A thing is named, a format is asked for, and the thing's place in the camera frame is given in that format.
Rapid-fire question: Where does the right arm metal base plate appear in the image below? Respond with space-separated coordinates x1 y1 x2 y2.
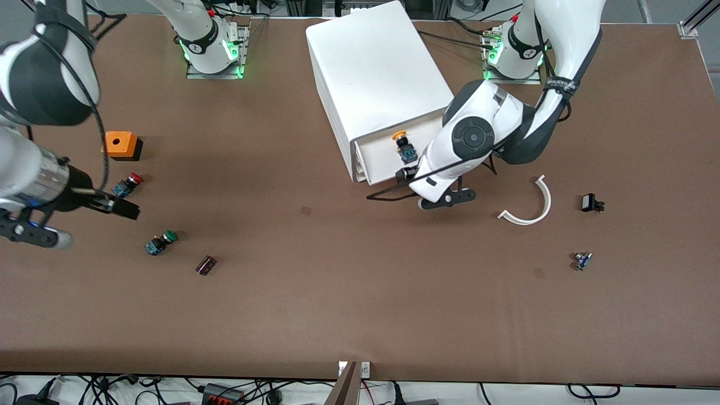
185 25 250 80

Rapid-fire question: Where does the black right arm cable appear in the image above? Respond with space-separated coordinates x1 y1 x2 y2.
22 0 127 193

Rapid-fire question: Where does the green push button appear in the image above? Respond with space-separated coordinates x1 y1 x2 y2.
144 229 178 257

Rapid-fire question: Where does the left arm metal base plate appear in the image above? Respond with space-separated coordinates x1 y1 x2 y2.
481 27 544 86

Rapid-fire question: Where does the black looped floor cable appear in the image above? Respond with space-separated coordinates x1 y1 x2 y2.
567 383 623 401

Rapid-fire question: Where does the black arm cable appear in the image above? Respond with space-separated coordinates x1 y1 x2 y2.
366 0 572 202
22 0 127 193

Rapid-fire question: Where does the white curved plastic piece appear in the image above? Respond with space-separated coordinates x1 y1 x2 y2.
497 174 552 226

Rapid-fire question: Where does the black orange power strip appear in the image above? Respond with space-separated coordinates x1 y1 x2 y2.
201 383 246 405

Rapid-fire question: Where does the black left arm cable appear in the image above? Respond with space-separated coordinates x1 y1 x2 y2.
366 0 572 202

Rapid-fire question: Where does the black cable behind cabinet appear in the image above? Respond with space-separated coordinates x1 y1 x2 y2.
417 29 491 50

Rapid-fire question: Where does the wooden camera post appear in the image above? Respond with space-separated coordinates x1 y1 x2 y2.
324 361 361 405

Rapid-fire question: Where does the yellow push button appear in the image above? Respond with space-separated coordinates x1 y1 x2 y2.
392 130 419 166

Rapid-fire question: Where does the red push button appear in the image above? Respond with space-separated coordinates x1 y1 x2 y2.
111 173 145 199

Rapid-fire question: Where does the orange box with hole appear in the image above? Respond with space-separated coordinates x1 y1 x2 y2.
101 131 143 162

